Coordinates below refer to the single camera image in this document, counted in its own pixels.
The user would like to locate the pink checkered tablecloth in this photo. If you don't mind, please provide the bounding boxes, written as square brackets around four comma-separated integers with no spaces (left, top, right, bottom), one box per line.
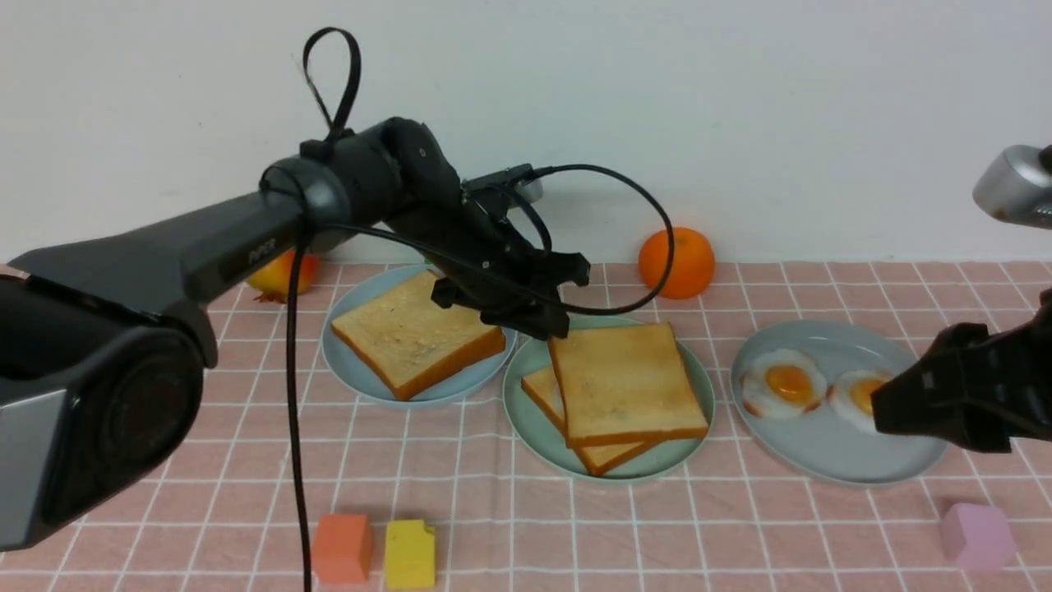
[2,261,1050,591]

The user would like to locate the pink cube block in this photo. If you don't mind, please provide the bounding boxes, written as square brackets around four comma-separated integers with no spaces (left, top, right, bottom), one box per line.
[940,502,1016,571]

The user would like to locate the left back fried egg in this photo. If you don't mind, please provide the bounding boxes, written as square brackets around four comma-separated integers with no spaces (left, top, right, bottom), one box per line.
[739,349,828,419]

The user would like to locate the mint green plate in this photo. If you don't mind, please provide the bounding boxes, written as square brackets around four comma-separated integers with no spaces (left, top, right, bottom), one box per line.
[503,317,717,483]

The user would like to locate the orange fruit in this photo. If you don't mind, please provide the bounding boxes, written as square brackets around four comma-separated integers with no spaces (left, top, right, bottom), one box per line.
[636,226,717,300]

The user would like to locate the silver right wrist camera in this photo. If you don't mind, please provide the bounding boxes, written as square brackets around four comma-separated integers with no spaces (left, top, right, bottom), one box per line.
[972,145,1051,229]

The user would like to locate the black cable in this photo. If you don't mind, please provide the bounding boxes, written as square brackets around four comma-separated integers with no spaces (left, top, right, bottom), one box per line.
[284,27,676,592]

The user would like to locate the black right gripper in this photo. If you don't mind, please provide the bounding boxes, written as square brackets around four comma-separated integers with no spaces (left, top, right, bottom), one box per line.
[872,289,1051,454]

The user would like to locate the grey egg plate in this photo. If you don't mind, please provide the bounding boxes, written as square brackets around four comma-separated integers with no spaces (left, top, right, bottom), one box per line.
[729,320,949,487]

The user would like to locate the fried egg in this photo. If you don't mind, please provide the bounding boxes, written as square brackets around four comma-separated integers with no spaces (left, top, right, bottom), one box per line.
[739,349,828,419]
[826,370,892,434]

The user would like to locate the grey-blue bread plate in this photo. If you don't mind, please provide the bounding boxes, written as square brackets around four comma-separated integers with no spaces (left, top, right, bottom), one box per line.
[321,263,519,406]

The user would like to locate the toast slice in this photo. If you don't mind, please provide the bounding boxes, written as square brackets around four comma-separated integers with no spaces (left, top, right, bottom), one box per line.
[330,270,507,402]
[547,323,709,447]
[521,366,661,477]

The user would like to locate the yellow cube block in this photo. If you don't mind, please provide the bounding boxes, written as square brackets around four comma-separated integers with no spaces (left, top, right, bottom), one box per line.
[383,520,436,590]

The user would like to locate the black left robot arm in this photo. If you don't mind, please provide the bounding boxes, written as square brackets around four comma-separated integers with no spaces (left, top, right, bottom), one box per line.
[1,118,590,552]

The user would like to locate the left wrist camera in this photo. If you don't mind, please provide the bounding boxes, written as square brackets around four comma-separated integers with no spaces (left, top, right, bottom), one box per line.
[461,164,544,209]

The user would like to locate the orange cube block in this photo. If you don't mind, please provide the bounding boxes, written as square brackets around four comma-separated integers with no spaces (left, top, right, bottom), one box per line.
[311,513,373,587]

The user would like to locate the right fried egg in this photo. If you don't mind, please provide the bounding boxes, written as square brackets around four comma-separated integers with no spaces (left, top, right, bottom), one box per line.
[826,370,892,434]

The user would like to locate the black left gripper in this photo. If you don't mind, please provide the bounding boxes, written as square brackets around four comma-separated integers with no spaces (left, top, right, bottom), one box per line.
[386,192,591,341]

